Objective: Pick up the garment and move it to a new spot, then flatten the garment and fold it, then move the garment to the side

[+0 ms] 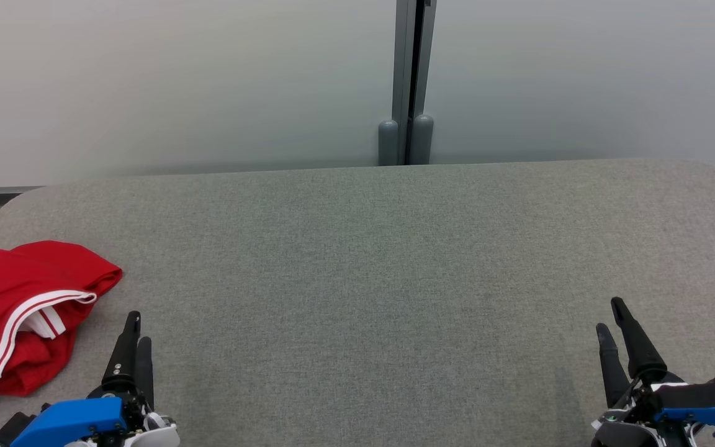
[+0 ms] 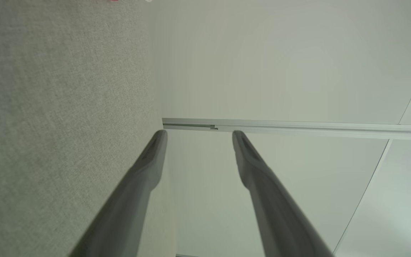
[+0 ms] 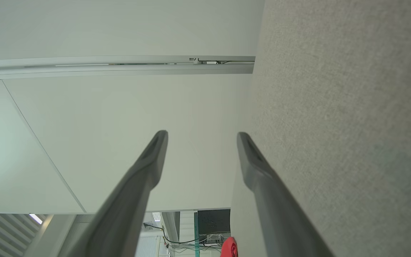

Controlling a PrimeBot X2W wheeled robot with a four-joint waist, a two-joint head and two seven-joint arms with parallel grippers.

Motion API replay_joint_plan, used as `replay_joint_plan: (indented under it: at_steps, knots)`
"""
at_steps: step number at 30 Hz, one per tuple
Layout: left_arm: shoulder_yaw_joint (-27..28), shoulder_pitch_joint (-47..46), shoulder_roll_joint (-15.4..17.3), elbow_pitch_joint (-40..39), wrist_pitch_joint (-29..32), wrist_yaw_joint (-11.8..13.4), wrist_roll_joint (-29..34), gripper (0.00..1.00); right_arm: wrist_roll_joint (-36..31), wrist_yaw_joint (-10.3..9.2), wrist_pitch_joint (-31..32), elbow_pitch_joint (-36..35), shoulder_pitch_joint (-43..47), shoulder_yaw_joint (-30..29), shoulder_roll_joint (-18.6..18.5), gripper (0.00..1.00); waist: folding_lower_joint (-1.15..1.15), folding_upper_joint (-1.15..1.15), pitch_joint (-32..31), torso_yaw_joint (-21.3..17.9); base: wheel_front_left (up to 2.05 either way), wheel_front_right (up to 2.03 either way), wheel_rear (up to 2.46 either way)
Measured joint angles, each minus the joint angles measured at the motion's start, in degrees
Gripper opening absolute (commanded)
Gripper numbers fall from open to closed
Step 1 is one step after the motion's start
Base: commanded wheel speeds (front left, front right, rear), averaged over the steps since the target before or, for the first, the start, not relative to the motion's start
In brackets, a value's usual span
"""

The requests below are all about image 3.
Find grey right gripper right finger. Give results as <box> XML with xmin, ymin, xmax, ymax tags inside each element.
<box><xmin>237</xmin><ymin>132</ymin><xmax>334</xmax><ymax>257</ymax></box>

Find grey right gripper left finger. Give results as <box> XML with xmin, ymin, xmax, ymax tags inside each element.
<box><xmin>66</xmin><ymin>130</ymin><xmax>169</xmax><ymax>257</ymax></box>

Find red shorts white side stripe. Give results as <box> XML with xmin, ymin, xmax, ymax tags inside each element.
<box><xmin>220</xmin><ymin>237</ymin><xmax>238</xmax><ymax>257</ymax></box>

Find black box on rack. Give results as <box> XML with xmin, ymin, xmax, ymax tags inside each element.
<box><xmin>198</xmin><ymin>210</ymin><xmax>231</xmax><ymax>236</ymax></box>

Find black rack cables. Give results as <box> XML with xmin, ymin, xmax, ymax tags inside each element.
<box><xmin>143</xmin><ymin>222</ymin><xmax>224</xmax><ymax>255</ymax></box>

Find light grey metal post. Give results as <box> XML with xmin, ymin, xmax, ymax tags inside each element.
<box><xmin>0</xmin><ymin>55</ymin><xmax>256</xmax><ymax>81</ymax></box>

